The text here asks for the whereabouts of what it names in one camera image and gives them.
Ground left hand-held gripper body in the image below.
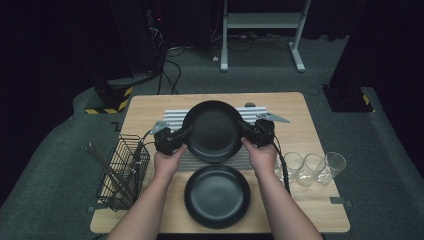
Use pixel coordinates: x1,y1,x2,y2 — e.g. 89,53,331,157
150,120,188,157

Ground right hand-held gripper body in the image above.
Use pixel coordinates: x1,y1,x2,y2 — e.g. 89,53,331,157
246,112,291,149

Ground black plate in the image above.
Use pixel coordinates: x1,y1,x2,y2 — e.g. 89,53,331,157
181,99,246,164
183,164,252,230

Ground black wire cutlery basket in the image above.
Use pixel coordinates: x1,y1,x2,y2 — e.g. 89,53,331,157
95,133,152,213

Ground clear drinking glass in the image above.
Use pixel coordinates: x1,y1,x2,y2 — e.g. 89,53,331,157
278,151,305,184
315,151,348,185
295,153,326,187

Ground person's left hand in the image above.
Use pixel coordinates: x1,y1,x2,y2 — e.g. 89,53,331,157
153,143,188,183

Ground person's right hand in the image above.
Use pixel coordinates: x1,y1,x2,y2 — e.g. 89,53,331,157
240,136,279,179

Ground grey striped placemat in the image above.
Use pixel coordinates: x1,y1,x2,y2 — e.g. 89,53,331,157
154,106,279,173

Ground metal cutlery piece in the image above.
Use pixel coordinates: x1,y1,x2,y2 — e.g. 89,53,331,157
85,145,129,201
89,142,135,198

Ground black stand base yellow stripes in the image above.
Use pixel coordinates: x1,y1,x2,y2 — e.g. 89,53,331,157
84,78,134,115
321,84,376,114

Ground grey tape piece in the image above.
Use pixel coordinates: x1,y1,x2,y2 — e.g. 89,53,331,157
87,203,108,214
329,196,353,208

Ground dark equipment tower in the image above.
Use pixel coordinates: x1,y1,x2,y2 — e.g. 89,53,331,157
143,0,168,76

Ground left hand-held gripper black cable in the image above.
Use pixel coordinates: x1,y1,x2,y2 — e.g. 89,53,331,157
131,129,158,204

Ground hand-held gripper black cable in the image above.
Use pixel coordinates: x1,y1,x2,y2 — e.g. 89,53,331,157
131,129,158,204
272,141,292,196

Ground right hand-held gripper black cable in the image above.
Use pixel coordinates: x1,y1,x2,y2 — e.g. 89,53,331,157
272,141,292,196

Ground black floor cable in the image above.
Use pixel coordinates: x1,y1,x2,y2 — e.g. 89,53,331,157
156,58,183,95

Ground black cable bundle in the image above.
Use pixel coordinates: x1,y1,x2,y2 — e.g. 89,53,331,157
209,31,296,53

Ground white metal table frame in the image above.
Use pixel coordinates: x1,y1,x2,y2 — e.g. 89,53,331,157
219,0,313,73

